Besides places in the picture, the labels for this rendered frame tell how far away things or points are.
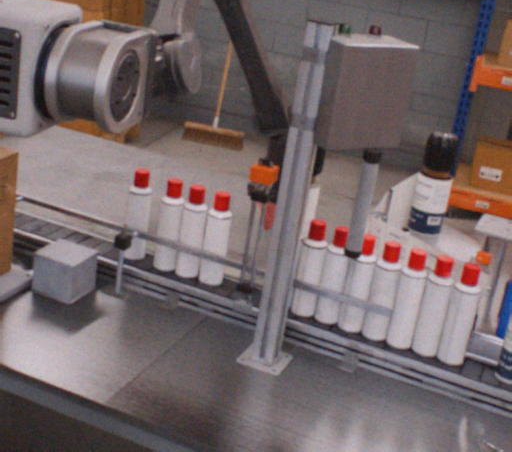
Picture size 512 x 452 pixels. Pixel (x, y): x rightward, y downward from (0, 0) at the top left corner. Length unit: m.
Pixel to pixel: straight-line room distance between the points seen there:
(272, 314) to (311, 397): 0.17
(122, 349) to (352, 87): 0.66
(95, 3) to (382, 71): 3.58
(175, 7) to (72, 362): 0.70
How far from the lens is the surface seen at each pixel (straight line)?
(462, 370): 1.84
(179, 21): 1.38
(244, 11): 1.70
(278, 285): 1.72
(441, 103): 6.16
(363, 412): 1.72
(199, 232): 1.94
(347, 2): 6.15
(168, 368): 1.74
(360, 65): 1.58
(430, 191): 2.34
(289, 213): 1.67
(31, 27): 1.11
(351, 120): 1.61
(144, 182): 1.97
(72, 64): 1.12
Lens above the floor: 1.72
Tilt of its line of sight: 19 degrees down
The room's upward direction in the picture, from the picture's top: 9 degrees clockwise
